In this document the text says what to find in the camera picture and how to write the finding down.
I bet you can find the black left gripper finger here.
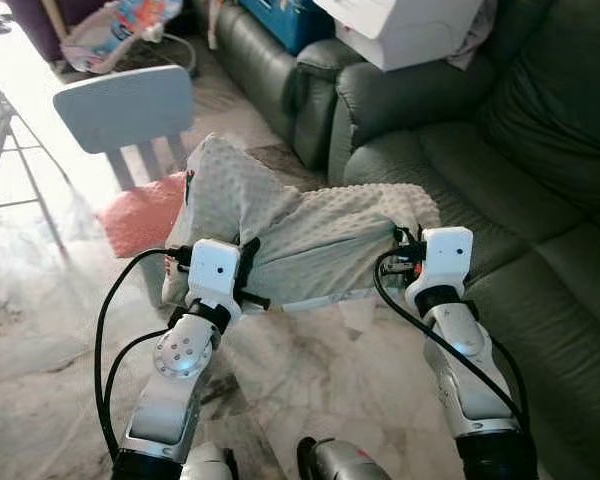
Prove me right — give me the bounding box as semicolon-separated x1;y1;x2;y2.
237;237;263;291

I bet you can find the beige dotted pillow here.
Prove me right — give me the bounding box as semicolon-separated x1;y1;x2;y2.
162;133;442;313

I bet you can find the green leather sofa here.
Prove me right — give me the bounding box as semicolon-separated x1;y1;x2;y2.
193;0;600;480

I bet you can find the pink seat cushion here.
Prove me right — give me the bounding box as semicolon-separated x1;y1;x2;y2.
97;171;189;260

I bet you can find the silver left robot leg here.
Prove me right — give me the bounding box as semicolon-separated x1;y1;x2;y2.
183;442;238;480

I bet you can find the silver robot leg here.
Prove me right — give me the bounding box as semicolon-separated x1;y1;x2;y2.
183;442;238;480
297;436;393;480

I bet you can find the silver right robot leg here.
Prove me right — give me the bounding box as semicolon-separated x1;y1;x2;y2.
297;436;393;480

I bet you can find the light blue child chair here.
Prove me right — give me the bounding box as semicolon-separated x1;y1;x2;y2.
52;65;195;193

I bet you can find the white box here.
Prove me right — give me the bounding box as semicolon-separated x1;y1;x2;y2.
312;0;485;73

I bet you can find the blue plastic box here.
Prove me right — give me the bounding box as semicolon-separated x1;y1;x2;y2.
237;0;337;57

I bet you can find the colourful baby bouncer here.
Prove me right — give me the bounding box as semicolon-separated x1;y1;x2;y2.
59;0;197;78

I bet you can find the purple furniture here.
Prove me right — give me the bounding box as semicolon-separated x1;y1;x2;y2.
4;0;83;63

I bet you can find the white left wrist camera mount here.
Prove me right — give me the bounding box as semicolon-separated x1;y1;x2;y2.
187;239;243;313

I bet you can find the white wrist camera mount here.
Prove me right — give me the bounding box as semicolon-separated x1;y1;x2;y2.
187;239;243;313
416;227;475;292

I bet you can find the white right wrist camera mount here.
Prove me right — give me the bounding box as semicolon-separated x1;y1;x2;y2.
416;227;475;292

